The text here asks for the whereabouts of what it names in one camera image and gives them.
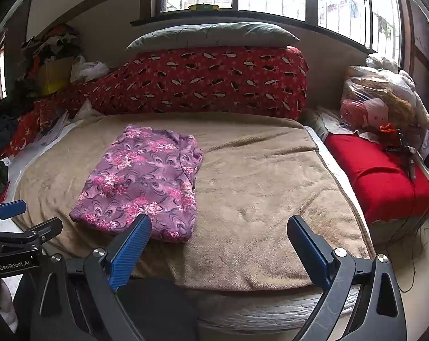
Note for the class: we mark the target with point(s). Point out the orange-red small item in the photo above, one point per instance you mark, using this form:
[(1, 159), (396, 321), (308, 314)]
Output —
[(388, 129)]

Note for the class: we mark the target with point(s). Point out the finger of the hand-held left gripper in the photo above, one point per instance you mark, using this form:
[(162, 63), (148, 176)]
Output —
[(47, 230), (11, 209)]

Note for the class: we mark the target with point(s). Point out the yellow item on sill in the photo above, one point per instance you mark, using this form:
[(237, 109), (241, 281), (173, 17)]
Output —
[(204, 7)]

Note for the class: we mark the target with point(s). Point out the red pillow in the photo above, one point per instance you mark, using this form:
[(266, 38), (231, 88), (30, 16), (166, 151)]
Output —
[(374, 174)]

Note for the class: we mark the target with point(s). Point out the purple floral pants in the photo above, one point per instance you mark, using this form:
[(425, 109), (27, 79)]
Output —
[(139, 174)]

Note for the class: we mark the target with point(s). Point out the beige fleece blanket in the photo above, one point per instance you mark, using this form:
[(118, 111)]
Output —
[(264, 191)]

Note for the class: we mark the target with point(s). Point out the printed paper sheets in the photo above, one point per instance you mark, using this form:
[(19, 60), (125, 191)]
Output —
[(52, 128)]

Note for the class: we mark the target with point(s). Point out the white plastic bag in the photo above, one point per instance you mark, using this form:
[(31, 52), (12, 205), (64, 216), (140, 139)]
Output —
[(88, 69)]

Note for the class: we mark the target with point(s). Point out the grey pillow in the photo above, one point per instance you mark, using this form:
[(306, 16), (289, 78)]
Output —
[(214, 35)]

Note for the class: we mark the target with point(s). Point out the dark clothes heap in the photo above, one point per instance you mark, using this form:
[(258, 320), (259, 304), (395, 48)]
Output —
[(4, 124)]

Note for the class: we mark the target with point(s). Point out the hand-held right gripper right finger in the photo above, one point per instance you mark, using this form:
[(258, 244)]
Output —
[(308, 252)]

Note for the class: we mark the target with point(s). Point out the grey hand tool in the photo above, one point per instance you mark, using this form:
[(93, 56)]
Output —
[(413, 160)]

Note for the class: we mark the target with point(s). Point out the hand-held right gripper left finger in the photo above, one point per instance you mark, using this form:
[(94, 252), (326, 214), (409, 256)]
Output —
[(129, 252)]

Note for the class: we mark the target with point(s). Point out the doll in plastic bag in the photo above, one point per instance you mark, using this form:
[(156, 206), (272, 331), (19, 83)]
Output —
[(374, 106)]

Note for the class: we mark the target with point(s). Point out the yellow box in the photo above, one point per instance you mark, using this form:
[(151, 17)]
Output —
[(54, 76)]

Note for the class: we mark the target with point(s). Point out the red patterned blanket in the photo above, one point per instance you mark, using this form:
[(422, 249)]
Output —
[(200, 81)]

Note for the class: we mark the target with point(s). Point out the pile of mixed clothes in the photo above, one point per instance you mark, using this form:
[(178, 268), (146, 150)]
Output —
[(47, 46)]

